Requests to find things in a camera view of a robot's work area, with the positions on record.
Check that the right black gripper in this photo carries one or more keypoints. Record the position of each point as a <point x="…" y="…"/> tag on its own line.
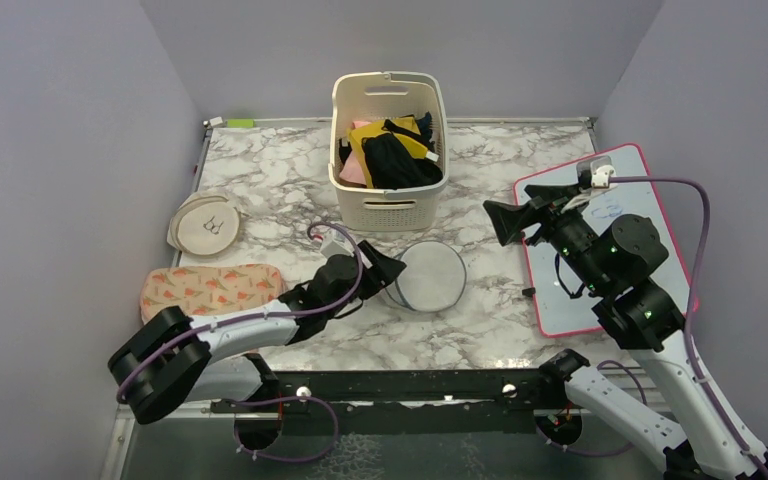
<point x="511" y="218"/>

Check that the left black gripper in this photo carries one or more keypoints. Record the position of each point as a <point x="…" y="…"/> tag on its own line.
<point x="383" y="270"/>

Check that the black bra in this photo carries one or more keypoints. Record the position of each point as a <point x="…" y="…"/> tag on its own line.
<point x="393" y="168"/>

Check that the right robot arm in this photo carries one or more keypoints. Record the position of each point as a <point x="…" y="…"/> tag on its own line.
<point x="704" y="438"/>

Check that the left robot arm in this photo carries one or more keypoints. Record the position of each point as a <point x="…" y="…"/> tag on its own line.
<point x="176" y="358"/>

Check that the cream laundry basket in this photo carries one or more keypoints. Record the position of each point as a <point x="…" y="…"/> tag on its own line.
<point x="380" y="95"/>

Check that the floral pink laundry bag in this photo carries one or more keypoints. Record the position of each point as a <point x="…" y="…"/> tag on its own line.
<point x="206" y="290"/>

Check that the pink framed whiteboard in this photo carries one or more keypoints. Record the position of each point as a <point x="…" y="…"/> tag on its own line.
<point x="633" y="247"/>

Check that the pink garment in basket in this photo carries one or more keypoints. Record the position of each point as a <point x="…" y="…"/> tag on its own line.
<point x="355" y="169"/>

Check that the dark garment in basket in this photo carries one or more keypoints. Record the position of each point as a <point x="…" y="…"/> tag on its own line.
<point x="425" y="126"/>

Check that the yellow garment in basket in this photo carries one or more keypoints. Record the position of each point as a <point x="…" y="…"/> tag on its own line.
<point x="355" y="170"/>

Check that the green tape piece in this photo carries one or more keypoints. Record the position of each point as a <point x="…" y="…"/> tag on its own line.
<point x="240" y="123"/>

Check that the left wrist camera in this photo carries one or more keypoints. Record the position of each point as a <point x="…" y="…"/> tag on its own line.
<point x="330" y="247"/>

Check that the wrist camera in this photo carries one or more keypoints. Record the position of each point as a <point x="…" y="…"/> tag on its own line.
<point x="330" y="247"/>
<point x="595" y="174"/>

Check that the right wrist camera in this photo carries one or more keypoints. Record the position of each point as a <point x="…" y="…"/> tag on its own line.
<point x="595" y="174"/>

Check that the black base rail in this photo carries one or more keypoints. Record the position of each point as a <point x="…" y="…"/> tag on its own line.
<point x="405" y="402"/>

